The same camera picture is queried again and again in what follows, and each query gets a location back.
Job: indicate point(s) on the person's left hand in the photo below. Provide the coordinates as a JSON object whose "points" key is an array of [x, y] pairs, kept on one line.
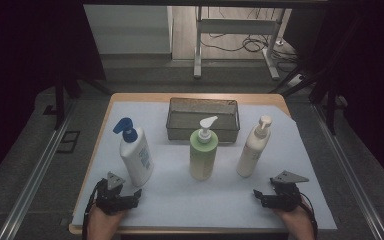
{"points": [[101, 225]]}

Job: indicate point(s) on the metal mesh basket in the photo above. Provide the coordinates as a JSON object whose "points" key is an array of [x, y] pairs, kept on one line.
{"points": [[186, 115]]}

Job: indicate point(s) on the white desk frame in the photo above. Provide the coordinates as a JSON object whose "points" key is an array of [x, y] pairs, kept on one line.
{"points": [[236, 26]]}

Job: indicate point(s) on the dark curtain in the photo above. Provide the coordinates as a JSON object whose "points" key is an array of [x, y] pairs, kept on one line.
{"points": [[373, 83], [20, 66]]}

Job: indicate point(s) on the black metal stand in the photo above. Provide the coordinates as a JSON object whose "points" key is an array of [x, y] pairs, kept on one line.
{"points": [[59, 100], [330, 106]]}

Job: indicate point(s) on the white power strip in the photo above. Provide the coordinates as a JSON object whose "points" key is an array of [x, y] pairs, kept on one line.
{"points": [[295, 80]]}

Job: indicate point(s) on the person's right hand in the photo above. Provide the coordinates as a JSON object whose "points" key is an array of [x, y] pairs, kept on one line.
{"points": [[296, 223]]}

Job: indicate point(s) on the cream pump bottle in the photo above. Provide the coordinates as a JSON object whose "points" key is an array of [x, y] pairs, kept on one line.
{"points": [[253, 150]]}

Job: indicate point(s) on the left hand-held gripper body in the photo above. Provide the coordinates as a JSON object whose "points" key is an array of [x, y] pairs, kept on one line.
{"points": [[110, 200]]}

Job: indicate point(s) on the aluminium rail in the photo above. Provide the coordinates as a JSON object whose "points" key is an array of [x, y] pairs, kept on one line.
{"points": [[35, 173], [350, 173]]}

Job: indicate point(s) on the white bottle with blue pump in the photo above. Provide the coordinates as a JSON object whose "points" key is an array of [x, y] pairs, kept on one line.
{"points": [[136, 156]]}

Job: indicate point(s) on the green bottle with white pump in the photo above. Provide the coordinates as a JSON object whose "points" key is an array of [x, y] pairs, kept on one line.
{"points": [[203, 156]]}

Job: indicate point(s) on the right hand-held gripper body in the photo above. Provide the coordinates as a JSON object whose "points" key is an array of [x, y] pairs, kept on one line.
{"points": [[286, 198]]}

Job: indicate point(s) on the white cabinet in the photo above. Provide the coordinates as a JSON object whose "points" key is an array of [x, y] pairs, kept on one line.
{"points": [[130, 30]]}

